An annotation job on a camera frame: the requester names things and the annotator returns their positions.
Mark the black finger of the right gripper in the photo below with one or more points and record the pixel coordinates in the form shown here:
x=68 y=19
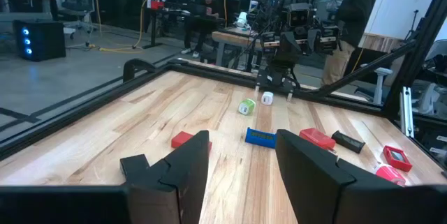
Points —
x=289 y=47
x=314 y=40

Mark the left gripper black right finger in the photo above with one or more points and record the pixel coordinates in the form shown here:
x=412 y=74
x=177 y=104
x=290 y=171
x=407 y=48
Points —
x=307 y=175

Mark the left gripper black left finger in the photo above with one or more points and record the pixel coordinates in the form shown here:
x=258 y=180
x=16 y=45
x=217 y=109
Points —
x=174 y=182

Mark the red plastic case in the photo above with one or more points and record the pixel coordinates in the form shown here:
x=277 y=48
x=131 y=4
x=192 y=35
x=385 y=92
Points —
x=316 y=137

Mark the small red block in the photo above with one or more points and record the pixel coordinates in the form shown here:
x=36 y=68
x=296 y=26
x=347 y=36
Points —
x=181 y=139

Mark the black digital timer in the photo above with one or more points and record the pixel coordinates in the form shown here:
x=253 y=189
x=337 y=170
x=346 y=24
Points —
x=347 y=142

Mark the blue rectangular device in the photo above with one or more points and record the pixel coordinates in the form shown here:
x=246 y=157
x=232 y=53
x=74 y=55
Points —
x=260 y=138

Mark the green white USB charger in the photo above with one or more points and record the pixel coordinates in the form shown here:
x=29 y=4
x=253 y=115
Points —
x=247 y=106

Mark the pink white USB charger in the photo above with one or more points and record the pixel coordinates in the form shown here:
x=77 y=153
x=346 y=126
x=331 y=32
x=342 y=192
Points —
x=389 y=174

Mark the red digital timer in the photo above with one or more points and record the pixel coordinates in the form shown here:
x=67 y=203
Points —
x=397 y=157

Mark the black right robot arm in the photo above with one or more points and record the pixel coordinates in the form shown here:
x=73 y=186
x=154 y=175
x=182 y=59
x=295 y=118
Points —
x=279 y=74

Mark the grey white office chair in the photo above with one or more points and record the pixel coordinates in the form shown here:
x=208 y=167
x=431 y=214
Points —
x=379 y=88

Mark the standing person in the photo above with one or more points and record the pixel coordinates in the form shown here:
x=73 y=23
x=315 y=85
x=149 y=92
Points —
x=356 y=11

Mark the white blue cup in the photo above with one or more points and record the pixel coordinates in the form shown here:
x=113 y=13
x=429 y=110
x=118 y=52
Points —
x=253 y=6

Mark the white desk device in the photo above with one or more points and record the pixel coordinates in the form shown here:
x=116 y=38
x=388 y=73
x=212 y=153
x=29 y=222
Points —
x=241 y=20

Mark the wooden table grey legs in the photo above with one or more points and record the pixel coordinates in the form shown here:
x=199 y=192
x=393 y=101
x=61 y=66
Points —
x=230 y=38

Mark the seated person at black desk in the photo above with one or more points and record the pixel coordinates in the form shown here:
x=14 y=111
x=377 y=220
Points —
x=208 y=9

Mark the black desk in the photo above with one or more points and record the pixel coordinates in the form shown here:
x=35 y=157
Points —
x=153 y=28

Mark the red storage box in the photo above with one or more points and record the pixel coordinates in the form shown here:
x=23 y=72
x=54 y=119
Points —
x=155 y=5

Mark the black computer tower blue lights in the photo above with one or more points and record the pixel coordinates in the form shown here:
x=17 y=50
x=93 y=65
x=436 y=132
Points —
x=42 y=40

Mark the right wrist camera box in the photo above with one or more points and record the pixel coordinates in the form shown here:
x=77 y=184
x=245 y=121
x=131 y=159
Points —
x=299 y=16

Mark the silver aluminium bracket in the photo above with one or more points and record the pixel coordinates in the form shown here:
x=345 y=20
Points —
x=406 y=112

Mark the black aluminium table frame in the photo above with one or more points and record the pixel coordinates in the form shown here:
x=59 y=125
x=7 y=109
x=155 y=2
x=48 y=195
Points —
x=87 y=107

